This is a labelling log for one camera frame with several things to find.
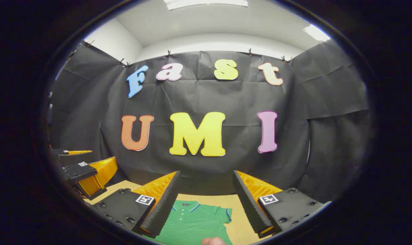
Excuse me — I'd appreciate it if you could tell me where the rectangular ceiling light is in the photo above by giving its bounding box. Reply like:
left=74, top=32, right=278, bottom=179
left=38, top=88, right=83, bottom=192
left=163, top=0, right=249, bottom=11
left=303, top=24, right=330, bottom=42

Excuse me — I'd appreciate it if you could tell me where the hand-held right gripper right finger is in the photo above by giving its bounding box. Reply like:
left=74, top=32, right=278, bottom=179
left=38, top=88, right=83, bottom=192
left=233, top=170, right=325, bottom=239

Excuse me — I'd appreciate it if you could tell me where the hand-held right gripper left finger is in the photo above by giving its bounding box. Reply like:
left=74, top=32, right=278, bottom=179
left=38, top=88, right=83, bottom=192
left=92, top=171, right=181, bottom=239

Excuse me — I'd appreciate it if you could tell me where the green T-shirt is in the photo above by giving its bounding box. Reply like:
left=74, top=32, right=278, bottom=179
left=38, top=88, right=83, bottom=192
left=143, top=200, right=233, bottom=245

